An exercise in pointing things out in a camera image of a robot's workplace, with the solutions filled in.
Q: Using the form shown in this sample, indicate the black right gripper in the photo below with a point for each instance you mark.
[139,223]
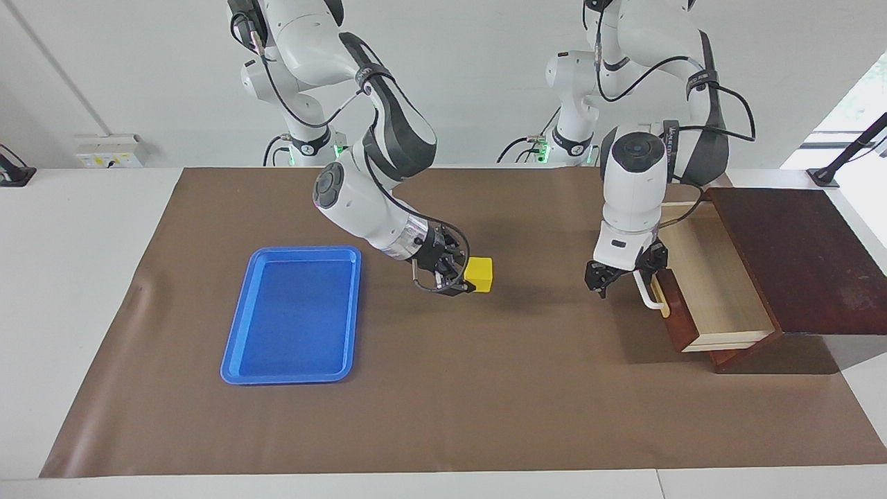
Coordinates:
[436,256]

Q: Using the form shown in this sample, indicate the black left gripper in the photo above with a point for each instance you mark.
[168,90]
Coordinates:
[653,255]

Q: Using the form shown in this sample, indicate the yellow cube block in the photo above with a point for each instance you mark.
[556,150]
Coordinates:
[479,274]

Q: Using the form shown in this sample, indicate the wooden drawer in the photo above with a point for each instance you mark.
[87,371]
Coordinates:
[721,277]

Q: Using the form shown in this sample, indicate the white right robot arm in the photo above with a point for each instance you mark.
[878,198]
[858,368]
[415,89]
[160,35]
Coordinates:
[360,201]

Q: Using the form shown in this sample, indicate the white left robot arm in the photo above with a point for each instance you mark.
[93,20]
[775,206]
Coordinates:
[634,187]

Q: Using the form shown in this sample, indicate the brown paper table mat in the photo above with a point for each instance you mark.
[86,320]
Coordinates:
[485,388]

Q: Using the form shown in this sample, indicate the blue plastic tray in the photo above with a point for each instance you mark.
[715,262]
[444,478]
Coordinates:
[298,319]

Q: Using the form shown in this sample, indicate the dark wooden cabinet case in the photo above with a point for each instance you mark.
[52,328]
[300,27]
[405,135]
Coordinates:
[811,263]

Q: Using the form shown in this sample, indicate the black stand with pole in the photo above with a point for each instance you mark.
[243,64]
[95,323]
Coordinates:
[824,174]

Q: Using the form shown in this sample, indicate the black stand base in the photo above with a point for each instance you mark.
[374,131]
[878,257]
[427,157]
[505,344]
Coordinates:
[14,173]

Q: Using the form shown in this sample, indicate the white wall socket box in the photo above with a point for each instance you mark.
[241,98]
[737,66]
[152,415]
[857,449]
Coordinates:
[111,151]

